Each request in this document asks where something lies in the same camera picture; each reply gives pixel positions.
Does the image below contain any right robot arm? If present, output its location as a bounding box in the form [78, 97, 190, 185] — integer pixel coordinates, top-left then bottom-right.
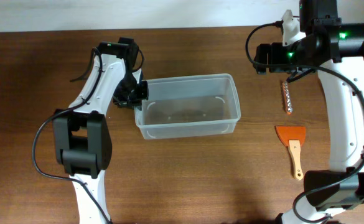
[250, 21, 364, 223]

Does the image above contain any clear plastic container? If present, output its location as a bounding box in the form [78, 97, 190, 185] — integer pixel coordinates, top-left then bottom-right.
[134, 73, 241, 140]

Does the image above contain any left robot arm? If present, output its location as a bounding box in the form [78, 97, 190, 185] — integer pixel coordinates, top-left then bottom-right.
[52, 37, 149, 223]

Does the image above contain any orange screwdriver bit holder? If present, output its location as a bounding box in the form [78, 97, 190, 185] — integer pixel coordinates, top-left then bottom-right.
[282, 82, 293, 114]

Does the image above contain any orange scraper with wooden handle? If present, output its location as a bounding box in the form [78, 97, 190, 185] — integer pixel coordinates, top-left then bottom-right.
[275, 126, 306, 180]

